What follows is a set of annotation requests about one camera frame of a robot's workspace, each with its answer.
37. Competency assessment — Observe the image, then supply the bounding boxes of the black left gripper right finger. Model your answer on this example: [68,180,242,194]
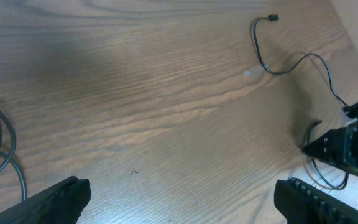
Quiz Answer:
[274,178,358,224]

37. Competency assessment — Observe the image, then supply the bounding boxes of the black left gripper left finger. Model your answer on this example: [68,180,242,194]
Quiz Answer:
[0,176,91,224]

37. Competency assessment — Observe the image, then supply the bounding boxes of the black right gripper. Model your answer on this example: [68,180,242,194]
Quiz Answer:
[302,118,358,176]

